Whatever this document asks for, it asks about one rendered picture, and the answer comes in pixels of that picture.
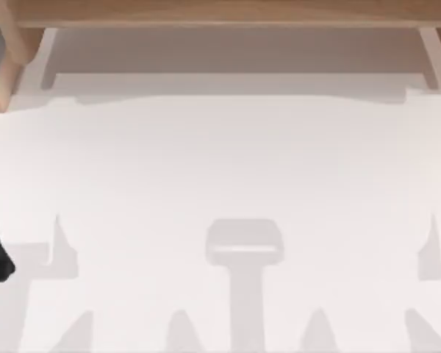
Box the wooden cupboard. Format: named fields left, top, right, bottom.
left=0, top=0, right=441, bottom=113

